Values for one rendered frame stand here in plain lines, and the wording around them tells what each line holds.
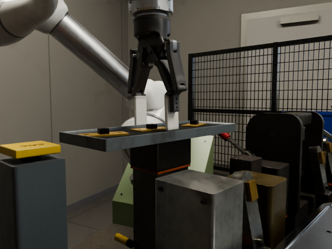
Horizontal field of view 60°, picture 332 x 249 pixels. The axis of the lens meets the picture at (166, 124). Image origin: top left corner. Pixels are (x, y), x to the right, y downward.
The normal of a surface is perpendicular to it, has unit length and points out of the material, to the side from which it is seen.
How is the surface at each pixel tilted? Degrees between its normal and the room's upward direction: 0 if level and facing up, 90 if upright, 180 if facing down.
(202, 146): 47
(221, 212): 90
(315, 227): 0
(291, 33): 90
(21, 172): 90
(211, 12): 90
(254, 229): 78
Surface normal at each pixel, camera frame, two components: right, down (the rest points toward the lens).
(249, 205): 0.72, -0.15
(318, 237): 0.00, -1.00
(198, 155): -0.31, -0.62
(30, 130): 0.89, 0.04
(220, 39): -0.47, 0.07
